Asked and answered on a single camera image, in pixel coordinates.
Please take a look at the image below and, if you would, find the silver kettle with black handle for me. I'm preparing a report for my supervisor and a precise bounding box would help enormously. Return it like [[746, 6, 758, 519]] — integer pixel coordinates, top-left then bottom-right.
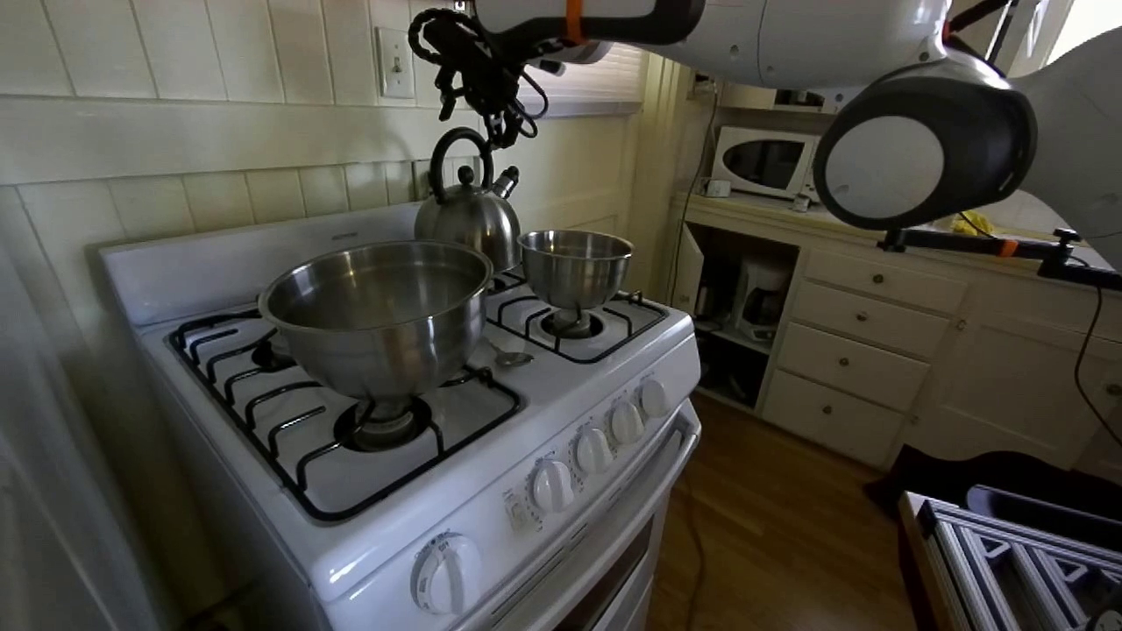
[[415, 127, 518, 272]]

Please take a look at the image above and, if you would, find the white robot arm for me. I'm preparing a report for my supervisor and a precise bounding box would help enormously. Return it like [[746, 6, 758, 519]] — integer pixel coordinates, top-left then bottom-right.
[[469, 0, 1122, 264]]

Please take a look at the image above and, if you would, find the small silver bowl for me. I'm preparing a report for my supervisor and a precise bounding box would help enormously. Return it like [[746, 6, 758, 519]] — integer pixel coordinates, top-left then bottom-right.
[[518, 233, 630, 312]]

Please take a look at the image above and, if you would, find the large silver bowl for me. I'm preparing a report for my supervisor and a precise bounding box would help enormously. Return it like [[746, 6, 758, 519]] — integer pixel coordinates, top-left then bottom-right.
[[259, 242, 492, 399]]

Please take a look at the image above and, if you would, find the right black burner grate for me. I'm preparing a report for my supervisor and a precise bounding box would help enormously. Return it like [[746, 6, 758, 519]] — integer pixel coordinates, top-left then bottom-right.
[[484, 276, 665, 366]]

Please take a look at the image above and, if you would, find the black burner grate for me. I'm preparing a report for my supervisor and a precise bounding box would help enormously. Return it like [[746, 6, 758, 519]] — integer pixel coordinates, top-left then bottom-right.
[[484, 276, 665, 366], [167, 309, 521, 522]]

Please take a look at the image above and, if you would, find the white gas stove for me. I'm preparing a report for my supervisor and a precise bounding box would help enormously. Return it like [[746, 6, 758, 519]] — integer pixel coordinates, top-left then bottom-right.
[[97, 207, 702, 631]]

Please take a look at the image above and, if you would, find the black coffee maker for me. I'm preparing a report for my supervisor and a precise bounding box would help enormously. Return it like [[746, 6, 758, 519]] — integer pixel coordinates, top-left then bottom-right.
[[734, 261, 788, 345]]

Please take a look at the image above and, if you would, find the white window blind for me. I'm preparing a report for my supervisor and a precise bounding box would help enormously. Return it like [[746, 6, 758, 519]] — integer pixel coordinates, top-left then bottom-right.
[[518, 46, 646, 118]]

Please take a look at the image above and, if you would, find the white microwave oven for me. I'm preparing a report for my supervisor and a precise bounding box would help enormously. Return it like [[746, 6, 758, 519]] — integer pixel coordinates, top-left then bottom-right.
[[712, 127, 818, 201]]

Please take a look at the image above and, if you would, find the left black burner grate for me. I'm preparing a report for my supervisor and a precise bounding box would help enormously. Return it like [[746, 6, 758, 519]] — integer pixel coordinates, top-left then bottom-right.
[[167, 309, 521, 522]]

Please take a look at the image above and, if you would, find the cream drawer cabinet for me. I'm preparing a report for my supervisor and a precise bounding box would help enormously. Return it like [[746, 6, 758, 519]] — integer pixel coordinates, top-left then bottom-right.
[[673, 198, 1122, 471]]

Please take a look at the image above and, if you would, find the yellow item on counter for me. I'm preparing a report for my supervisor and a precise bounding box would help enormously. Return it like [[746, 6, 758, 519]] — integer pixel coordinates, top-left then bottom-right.
[[951, 209, 992, 240]]

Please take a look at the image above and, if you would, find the white wall outlet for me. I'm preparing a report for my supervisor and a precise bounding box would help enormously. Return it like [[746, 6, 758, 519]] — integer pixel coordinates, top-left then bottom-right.
[[374, 28, 415, 98]]

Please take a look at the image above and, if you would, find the white frame rack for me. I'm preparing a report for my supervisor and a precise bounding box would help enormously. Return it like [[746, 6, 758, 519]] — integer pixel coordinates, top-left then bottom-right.
[[896, 484, 1122, 631]]

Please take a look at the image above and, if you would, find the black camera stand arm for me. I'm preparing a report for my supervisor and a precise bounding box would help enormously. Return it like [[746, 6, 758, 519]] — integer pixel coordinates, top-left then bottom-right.
[[881, 229, 1122, 292]]

